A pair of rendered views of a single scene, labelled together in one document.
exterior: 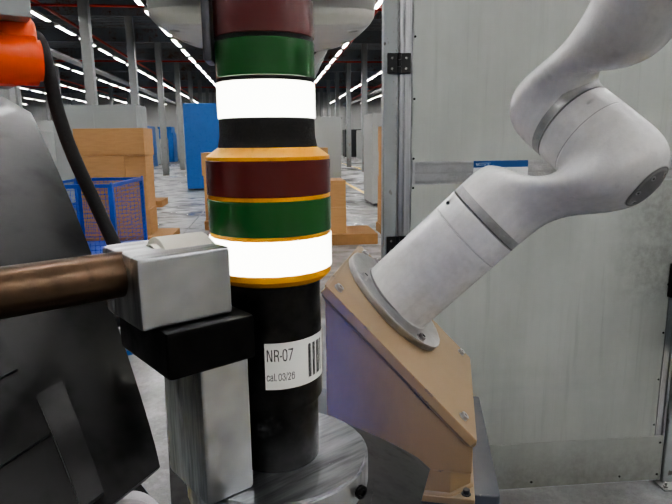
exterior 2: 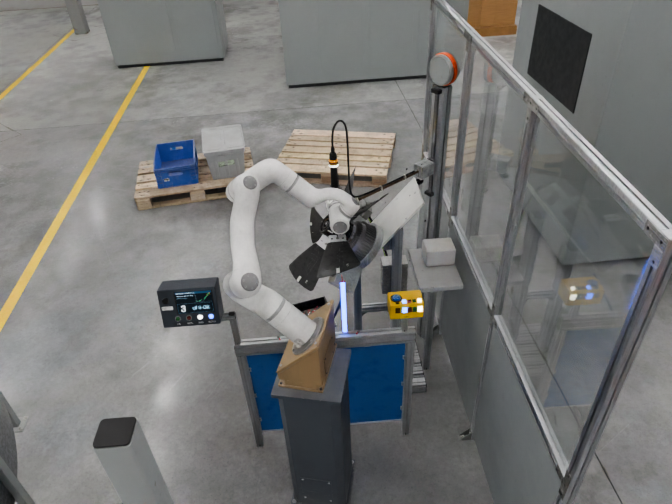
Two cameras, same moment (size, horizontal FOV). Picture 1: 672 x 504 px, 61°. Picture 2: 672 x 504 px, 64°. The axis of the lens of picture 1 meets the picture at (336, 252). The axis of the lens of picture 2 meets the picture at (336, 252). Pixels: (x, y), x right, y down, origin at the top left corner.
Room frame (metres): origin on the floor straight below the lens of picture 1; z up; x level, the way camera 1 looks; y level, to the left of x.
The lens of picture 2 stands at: (2.44, 0.13, 2.79)
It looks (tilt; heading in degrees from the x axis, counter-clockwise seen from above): 37 degrees down; 183
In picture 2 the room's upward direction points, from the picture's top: 3 degrees counter-clockwise
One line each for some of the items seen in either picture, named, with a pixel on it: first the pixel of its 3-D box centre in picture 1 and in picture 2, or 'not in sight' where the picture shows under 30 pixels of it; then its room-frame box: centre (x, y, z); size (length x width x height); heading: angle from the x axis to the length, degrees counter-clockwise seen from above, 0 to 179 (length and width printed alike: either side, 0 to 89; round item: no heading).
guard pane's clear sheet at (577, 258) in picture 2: not in sight; (484, 174); (0.15, 0.74, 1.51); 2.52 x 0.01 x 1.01; 5
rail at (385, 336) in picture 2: not in sight; (325, 341); (0.57, -0.05, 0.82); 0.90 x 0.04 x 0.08; 95
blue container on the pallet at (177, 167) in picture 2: not in sight; (176, 163); (-2.49, -1.72, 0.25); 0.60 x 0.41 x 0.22; 14
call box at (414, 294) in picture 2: not in sight; (405, 305); (0.54, 0.35, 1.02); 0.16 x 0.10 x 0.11; 95
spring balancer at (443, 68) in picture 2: not in sight; (443, 69); (-0.26, 0.58, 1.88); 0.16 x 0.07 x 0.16; 40
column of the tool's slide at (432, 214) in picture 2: not in sight; (431, 230); (-0.26, 0.58, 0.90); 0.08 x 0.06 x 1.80; 40
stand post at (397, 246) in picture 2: not in sight; (395, 303); (0.04, 0.35, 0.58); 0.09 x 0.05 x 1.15; 5
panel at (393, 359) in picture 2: not in sight; (329, 388); (0.57, -0.05, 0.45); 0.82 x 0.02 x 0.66; 95
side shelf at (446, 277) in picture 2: not in sight; (434, 268); (0.04, 0.56, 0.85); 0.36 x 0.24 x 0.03; 5
